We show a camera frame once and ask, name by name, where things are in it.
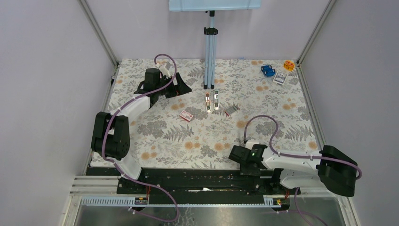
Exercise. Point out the light blue tripod stand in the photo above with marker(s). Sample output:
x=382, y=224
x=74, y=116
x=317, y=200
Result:
x=211, y=40

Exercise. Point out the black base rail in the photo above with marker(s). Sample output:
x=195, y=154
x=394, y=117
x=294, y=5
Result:
x=194, y=187

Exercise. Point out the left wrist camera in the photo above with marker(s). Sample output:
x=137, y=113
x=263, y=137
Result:
x=164, y=68

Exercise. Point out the floral patterned table mat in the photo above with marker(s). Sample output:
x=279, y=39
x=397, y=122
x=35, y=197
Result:
x=269, y=113

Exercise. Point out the blue toy car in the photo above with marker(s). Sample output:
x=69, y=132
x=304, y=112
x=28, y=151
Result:
x=267, y=70

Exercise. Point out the staple box tray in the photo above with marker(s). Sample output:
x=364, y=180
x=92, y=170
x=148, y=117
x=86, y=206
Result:
x=231, y=110

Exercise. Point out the light blue board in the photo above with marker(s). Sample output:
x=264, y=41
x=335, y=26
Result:
x=209, y=5

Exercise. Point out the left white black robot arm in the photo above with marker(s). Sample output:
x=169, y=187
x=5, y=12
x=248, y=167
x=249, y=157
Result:
x=111, y=135

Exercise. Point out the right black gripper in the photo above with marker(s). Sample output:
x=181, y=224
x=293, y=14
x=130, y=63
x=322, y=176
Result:
x=244, y=171

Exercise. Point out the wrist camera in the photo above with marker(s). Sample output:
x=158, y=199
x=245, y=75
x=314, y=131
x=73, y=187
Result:
x=250, y=143
x=164, y=68

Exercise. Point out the pink stapler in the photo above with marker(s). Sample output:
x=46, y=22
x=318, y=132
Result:
x=208, y=103

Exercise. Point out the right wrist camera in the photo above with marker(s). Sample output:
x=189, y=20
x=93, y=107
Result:
x=250, y=143

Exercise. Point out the orange round toy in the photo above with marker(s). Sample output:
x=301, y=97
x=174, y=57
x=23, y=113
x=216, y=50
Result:
x=289, y=65

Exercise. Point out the red white staple box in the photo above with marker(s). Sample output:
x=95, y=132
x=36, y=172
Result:
x=186, y=116

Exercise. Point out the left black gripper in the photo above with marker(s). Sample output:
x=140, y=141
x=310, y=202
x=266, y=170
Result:
x=180, y=88

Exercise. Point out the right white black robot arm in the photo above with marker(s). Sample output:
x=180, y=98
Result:
x=329, y=168

